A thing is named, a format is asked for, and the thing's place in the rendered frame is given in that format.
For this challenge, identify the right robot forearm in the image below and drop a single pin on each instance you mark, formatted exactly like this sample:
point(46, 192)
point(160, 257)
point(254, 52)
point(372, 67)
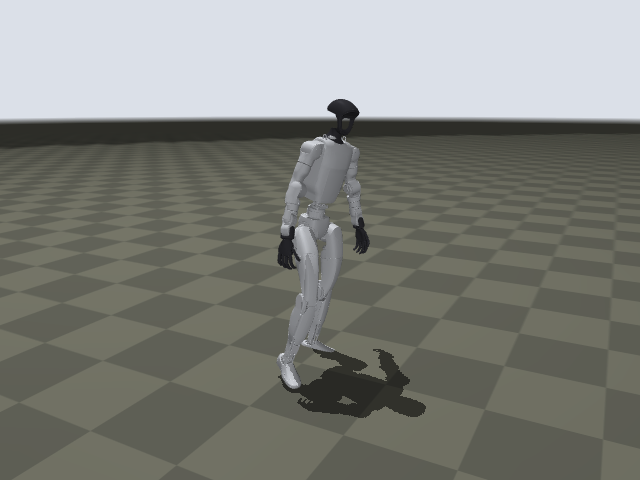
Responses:
point(291, 208)

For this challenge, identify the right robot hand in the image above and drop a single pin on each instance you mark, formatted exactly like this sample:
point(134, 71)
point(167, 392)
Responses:
point(286, 248)

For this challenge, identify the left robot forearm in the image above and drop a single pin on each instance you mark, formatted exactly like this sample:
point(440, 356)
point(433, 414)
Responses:
point(355, 208)

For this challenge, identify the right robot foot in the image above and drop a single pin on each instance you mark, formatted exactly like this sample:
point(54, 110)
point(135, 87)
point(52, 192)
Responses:
point(288, 373)

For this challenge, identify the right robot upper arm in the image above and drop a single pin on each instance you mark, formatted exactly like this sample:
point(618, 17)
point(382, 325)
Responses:
point(309, 152)

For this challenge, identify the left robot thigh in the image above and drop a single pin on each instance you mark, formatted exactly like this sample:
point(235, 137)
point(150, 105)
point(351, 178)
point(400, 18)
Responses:
point(331, 259)

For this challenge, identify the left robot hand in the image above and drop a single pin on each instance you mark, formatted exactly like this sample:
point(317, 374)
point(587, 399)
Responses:
point(362, 239)

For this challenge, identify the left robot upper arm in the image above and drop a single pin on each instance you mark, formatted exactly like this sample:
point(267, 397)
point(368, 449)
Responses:
point(352, 186)

